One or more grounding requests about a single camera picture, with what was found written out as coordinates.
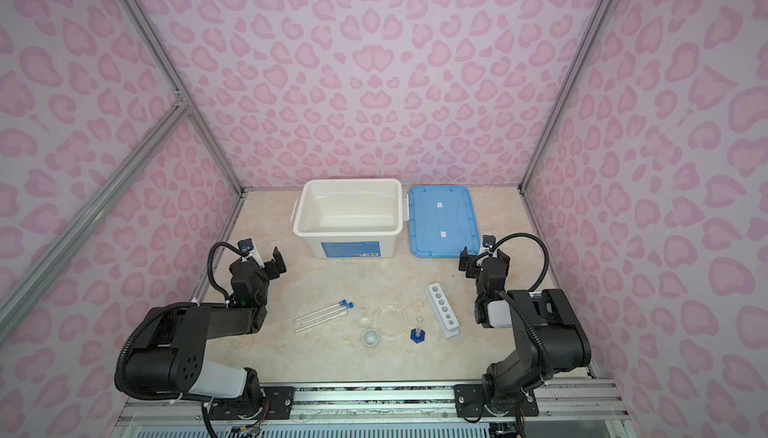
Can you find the blue capped test tube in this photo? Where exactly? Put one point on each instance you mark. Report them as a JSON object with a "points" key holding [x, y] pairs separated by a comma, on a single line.
{"points": [[351, 306], [341, 305]]}

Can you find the blue plastic bin lid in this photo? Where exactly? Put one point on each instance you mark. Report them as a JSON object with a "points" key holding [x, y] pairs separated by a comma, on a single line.
{"points": [[442, 221]]}

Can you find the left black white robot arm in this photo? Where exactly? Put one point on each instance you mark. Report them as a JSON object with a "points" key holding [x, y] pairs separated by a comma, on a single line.
{"points": [[163, 359]]}

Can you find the white test tube rack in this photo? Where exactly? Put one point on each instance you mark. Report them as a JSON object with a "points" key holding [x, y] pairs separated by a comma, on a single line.
{"points": [[446, 318]]}

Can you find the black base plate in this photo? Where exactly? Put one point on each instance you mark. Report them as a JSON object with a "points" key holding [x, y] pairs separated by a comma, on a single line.
{"points": [[269, 403], [472, 402]]}

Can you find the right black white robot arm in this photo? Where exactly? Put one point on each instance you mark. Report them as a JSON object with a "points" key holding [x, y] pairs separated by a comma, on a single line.
{"points": [[548, 339]]}

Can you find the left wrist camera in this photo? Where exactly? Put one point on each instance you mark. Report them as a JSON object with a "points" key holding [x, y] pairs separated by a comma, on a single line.
{"points": [[249, 251]]}

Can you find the white plastic storage bin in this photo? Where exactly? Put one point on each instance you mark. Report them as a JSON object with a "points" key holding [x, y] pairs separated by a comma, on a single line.
{"points": [[351, 218]]}

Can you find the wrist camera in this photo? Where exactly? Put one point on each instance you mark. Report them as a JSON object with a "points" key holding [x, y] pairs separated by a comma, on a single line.
{"points": [[249, 251], [488, 243]]}

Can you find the blue base graduated cylinder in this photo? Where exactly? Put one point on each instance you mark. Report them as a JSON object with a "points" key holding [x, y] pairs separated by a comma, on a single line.
{"points": [[418, 334]]}

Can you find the aluminium mounting rail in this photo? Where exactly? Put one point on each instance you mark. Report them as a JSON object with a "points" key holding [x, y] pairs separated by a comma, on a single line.
{"points": [[570, 407]]}

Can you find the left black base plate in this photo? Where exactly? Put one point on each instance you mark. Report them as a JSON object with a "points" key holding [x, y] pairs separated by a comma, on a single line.
{"points": [[269, 403]]}

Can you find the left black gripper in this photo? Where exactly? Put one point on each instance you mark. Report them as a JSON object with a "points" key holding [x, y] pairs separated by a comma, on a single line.
{"points": [[264, 266]]}

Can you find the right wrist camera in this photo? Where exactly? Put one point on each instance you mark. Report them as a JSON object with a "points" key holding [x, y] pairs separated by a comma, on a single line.
{"points": [[488, 243]]}

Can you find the clear petri dish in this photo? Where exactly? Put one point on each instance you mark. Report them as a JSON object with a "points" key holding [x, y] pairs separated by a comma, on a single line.
{"points": [[390, 321]]}

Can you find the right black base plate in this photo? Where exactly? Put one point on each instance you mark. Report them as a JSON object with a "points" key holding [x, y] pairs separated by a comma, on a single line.
{"points": [[472, 402]]}

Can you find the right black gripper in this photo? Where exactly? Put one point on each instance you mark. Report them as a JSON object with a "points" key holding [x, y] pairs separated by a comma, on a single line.
{"points": [[483, 261]]}

